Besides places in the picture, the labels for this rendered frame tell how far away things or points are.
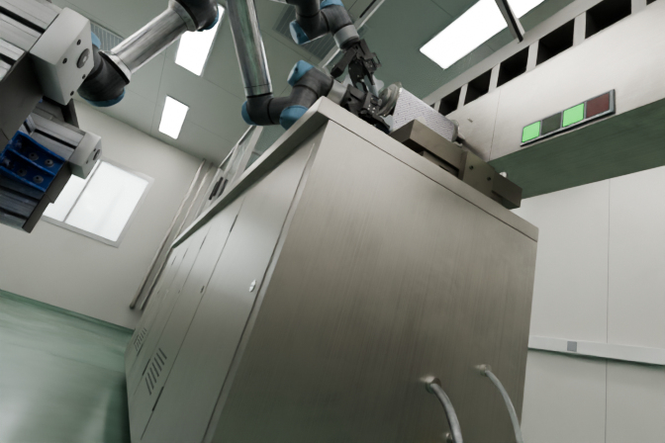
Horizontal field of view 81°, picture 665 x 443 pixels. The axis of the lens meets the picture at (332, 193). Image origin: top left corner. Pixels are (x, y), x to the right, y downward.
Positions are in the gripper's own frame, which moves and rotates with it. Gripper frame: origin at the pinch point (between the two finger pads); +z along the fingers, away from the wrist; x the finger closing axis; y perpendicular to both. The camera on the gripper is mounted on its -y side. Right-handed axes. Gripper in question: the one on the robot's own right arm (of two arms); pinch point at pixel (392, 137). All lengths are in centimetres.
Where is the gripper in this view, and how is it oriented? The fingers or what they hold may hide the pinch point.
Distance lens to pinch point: 119.8
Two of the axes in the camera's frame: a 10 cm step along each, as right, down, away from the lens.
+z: 8.3, 4.3, 3.5
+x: -4.7, 2.2, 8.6
